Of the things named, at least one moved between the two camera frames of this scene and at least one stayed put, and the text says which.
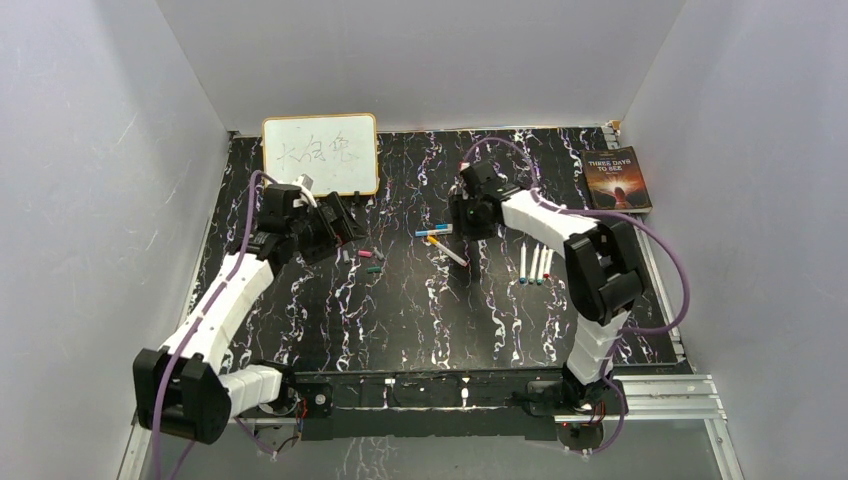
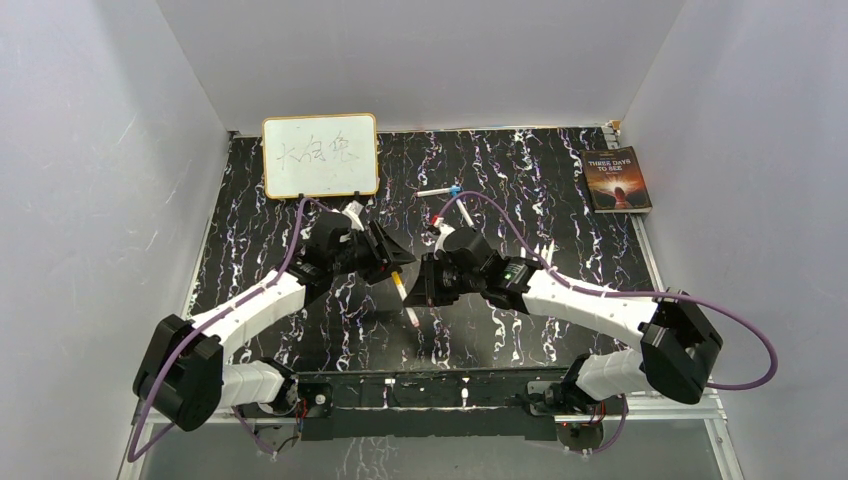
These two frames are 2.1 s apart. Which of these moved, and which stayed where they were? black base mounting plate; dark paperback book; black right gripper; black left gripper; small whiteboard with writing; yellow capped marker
Moved: black right gripper; yellow capped marker; black left gripper
Stayed: dark paperback book; small whiteboard with writing; black base mounting plate
